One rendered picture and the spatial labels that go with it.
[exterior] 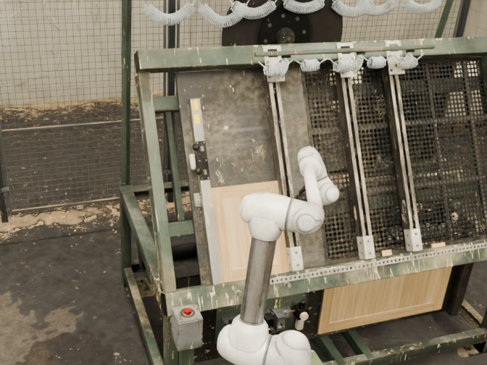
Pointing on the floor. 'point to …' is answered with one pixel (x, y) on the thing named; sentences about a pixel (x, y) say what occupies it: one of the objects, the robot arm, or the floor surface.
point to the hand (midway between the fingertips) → (298, 198)
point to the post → (186, 357)
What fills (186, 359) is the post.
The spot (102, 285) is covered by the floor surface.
